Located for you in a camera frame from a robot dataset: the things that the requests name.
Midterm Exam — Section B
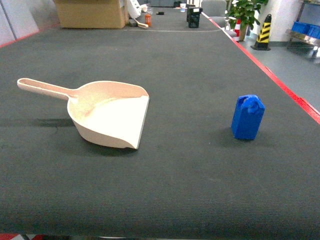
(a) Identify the green potted plant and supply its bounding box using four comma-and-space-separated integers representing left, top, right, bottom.
226, 0, 269, 42

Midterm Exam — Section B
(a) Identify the yellow black traffic cone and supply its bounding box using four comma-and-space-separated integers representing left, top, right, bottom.
251, 14, 272, 51

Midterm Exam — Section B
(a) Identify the blue plastic part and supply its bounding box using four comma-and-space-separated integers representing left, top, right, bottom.
231, 94, 266, 140

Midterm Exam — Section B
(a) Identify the red white traffic cone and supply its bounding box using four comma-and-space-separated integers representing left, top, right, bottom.
233, 19, 241, 42

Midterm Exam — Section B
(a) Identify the orange can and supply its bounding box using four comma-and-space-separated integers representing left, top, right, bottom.
144, 13, 152, 27

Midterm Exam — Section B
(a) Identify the cardboard box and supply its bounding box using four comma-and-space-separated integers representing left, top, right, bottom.
54, 0, 129, 29

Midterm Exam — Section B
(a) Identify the beige plastic dustpan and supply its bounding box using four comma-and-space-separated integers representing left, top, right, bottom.
17, 78, 150, 150

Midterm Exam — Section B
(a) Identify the grey office chair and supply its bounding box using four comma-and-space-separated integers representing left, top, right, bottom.
201, 0, 237, 38

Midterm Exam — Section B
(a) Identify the steel roller shelf rack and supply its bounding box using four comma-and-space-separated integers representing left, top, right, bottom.
285, 0, 320, 57

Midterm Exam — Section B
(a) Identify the black crate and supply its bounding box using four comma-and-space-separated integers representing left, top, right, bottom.
186, 6, 203, 28

